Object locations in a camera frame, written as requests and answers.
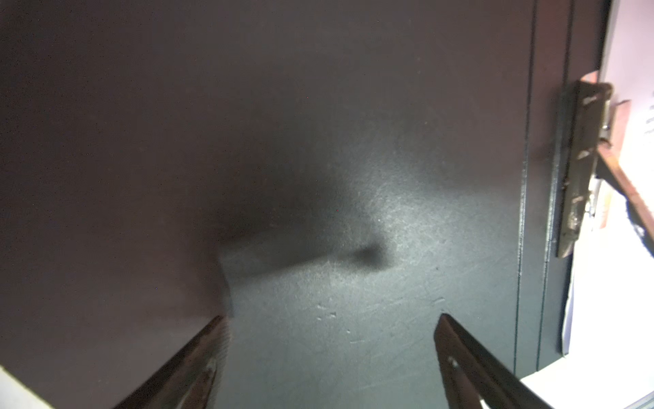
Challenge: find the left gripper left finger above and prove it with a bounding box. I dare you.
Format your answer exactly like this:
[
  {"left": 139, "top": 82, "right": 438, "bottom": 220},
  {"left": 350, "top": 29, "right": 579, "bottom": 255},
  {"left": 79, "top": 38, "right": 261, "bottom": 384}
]
[{"left": 116, "top": 315, "right": 230, "bottom": 408}]

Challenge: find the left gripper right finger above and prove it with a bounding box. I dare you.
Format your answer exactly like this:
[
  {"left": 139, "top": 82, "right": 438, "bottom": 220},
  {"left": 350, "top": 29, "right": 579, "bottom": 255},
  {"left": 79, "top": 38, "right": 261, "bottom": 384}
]
[{"left": 434, "top": 314, "right": 549, "bottom": 408}]

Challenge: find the blue file folder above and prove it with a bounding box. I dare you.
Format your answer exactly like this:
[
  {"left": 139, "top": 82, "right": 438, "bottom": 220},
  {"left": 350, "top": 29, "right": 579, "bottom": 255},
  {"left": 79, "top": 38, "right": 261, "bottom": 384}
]
[{"left": 1, "top": 1, "right": 610, "bottom": 408}]

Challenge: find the metal folder clip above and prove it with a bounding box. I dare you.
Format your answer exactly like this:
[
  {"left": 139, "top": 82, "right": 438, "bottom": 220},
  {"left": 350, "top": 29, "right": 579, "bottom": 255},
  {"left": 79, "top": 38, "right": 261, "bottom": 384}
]
[{"left": 556, "top": 80, "right": 653, "bottom": 258}]

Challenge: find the printed paper sheet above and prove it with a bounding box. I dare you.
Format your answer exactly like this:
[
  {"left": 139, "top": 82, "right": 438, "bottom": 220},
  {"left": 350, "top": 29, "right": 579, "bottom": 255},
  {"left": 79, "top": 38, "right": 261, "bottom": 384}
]
[{"left": 563, "top": 1, "right": 653, "bottom": 355}]

